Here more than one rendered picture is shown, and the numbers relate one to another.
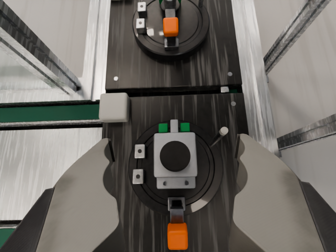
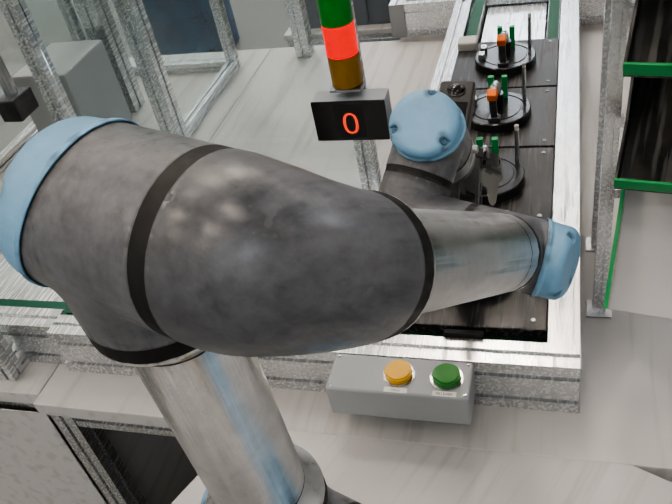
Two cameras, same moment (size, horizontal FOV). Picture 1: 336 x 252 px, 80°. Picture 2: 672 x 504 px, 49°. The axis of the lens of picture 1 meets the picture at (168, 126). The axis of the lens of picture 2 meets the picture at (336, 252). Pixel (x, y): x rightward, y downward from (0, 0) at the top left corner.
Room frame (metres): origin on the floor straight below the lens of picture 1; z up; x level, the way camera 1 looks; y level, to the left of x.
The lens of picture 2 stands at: (-0.89, -0.03, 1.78)
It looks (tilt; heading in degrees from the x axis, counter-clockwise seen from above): 39 degrees down; 15
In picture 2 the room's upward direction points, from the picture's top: 13 degrees counter-clockwise
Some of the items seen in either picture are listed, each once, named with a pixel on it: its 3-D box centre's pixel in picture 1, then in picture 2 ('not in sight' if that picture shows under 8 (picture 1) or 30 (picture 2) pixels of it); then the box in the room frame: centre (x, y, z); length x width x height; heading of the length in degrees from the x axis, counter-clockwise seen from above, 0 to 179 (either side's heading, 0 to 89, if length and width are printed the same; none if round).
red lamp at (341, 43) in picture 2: not in sight; (340, 37); (0.16, 0.17, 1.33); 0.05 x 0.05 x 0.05
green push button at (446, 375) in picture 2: not in sight; (446, 377); (-0.19, 0.04, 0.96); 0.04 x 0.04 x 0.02
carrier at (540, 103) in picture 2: not in sight; (496, 97); (0.52, -0.06, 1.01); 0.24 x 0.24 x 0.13; 83
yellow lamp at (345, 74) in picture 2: not in sight; (345, 68); (0.16, 0.17, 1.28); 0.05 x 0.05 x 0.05
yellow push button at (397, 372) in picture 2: not in sight; (398, 373); (-0.18, 0.11, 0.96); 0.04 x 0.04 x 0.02
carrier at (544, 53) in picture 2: not in sight; (504, 45); (0.76, -0.09, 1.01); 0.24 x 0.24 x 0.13; 83
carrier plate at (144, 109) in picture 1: (175, 166); (472, 277); (0.02, 0.00, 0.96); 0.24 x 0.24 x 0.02; 83
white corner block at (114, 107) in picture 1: (116, 109); not in sight; (0.13, 0.08, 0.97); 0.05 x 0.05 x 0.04; 83
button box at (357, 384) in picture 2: not in sight; (401, 387); (-0.18, 0.11, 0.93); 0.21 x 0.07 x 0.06; 83
